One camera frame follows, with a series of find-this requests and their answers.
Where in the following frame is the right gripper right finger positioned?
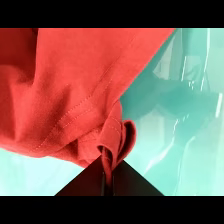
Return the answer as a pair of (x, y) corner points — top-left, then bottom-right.
(111, 159), (165, 197)

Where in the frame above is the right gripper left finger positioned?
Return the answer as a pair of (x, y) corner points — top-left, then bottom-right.
(54, 155), (107, 197)

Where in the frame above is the red T-shirt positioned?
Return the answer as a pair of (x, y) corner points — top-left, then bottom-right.
(0, 27), (177, 184)

